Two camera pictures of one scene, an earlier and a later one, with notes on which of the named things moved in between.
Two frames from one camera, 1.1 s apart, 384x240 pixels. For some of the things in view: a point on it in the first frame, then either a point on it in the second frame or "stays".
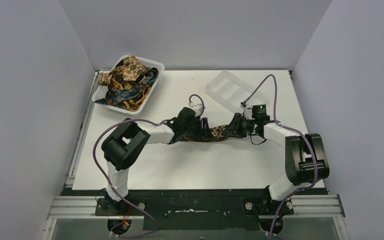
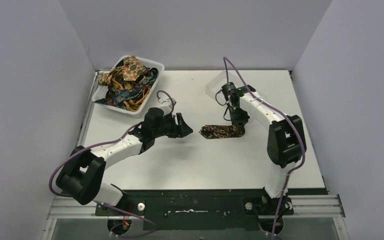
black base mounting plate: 197,210 stays
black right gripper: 233,130 -> 236,120
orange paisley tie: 131,68 stays
